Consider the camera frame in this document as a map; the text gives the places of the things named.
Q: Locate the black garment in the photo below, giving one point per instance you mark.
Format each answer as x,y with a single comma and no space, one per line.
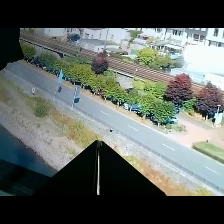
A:
8,45

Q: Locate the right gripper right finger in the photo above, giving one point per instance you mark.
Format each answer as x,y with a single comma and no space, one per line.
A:
123,176

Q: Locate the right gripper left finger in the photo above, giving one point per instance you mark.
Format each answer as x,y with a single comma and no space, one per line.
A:
76,176

